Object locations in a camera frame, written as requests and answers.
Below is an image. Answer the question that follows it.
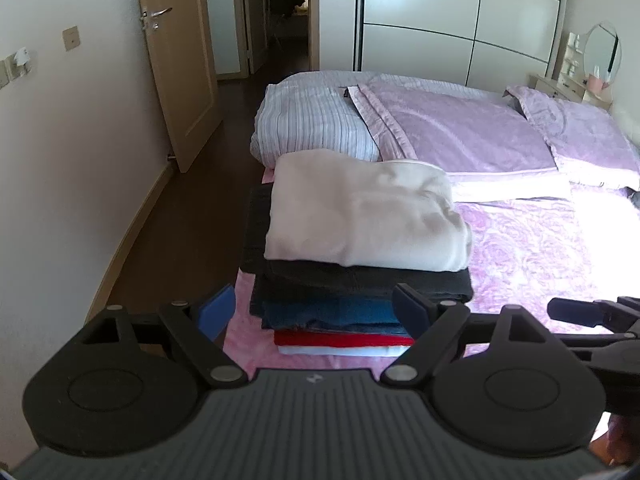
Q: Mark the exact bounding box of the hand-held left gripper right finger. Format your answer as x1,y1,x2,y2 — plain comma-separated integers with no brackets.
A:
381,284,566,387

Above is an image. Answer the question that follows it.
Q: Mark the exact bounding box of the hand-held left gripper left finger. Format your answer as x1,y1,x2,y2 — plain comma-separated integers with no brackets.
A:
62,284,250,387

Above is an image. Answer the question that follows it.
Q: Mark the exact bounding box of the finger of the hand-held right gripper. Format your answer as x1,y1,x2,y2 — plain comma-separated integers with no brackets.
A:
547,296,640,333

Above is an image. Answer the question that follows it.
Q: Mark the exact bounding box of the cream garment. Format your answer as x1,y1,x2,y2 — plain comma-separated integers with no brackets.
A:
263,150,473,272

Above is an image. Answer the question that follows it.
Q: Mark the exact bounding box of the person's right hand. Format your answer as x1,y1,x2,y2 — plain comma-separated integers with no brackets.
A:
607,412,640,466

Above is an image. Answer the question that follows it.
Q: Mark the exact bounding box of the dark grey folded garment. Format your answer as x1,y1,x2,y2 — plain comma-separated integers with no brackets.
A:
242,185,473,318

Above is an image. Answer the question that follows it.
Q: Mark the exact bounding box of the red folded garment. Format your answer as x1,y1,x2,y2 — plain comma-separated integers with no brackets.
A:
274,329,416,348

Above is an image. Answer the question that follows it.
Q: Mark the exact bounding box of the pink fluffy blanket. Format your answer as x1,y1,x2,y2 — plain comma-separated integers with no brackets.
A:
222,167,640,361

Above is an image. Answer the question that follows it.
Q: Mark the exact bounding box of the white folded garment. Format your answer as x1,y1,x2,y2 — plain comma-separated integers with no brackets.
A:
277,345,406,358

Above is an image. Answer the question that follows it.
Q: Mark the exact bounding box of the lavender bed pillow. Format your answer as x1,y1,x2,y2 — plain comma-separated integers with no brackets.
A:
505,85,640,191

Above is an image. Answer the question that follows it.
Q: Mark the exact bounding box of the pink quilt with striped lining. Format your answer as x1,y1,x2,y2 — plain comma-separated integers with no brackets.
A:
250,71,571,201

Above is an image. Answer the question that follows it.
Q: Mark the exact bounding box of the cream dresser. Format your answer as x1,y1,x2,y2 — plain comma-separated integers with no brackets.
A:
529,74,613,111

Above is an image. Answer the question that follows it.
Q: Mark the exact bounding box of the beige wooden door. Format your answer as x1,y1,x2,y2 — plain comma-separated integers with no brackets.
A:
135,0,224,174

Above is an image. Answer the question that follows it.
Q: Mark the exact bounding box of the small cosmetics shelf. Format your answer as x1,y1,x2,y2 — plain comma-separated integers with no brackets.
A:
565,31,586,81

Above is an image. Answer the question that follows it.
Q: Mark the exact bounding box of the oval vanity mirror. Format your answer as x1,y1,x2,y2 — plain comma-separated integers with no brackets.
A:
582,21,622,86

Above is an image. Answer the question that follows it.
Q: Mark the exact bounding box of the white wardrobe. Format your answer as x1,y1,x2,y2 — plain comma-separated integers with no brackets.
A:
317,0,571,92

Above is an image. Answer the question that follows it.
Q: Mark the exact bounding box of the silver door handle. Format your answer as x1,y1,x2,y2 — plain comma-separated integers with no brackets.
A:
140,6,172,31

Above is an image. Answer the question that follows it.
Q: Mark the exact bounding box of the wall switch panel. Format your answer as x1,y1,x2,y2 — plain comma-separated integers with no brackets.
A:
0,49,36,88

